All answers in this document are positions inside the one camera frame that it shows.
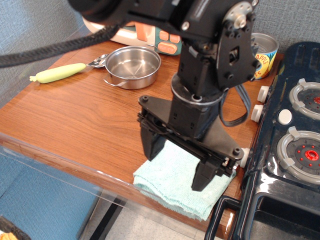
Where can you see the toy microwave teal and cream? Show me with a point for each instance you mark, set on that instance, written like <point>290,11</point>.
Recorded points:
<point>152,37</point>

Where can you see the pineapple slices can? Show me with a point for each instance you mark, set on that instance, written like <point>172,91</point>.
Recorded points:
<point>266,53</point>

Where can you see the spoon with green handle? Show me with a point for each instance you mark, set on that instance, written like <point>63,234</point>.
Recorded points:
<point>62,72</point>

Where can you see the orange object bottom left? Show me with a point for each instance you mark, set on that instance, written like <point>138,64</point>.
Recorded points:
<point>9,231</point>

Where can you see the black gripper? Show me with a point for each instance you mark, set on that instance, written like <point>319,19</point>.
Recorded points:
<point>194,127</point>

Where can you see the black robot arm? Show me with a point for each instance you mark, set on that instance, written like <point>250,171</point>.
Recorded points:
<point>217,54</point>

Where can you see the black toy stove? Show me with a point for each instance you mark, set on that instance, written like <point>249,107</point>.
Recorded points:
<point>280,197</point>

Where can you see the light blue cloth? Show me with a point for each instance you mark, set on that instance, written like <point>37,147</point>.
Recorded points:
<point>168,180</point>

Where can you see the steel pot with handles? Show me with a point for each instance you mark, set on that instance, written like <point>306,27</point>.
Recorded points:
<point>132,67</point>

